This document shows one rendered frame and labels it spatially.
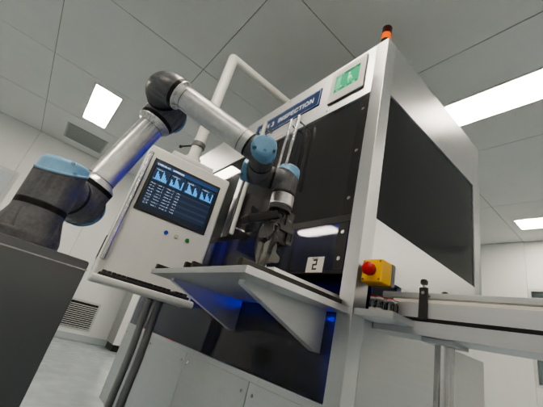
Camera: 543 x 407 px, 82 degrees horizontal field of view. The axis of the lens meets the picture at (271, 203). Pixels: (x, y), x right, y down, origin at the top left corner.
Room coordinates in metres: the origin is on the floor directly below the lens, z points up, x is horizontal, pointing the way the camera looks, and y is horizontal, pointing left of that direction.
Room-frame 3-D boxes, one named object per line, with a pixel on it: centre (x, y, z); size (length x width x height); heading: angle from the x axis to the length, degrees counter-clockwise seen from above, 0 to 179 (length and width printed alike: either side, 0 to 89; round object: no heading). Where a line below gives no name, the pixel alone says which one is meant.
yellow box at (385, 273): (0.95, -0.38, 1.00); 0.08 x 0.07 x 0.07; 124
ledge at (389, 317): (0.96, -0.42, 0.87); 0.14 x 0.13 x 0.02; 124
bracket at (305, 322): (0.98, -0.12, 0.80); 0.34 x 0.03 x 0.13; 124
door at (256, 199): (1.59, 0.07, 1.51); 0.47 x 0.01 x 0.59; 34
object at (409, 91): (2.11, -0.16, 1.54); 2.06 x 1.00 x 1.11; 34
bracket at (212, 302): (1.39, 0.16, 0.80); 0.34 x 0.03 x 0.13; 124
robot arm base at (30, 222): (0.77, 0.54, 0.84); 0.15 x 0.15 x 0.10
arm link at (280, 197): (0.93, -0.03, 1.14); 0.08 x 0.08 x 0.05
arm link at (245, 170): (0.91, 0.07, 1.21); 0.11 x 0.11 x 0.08; 3
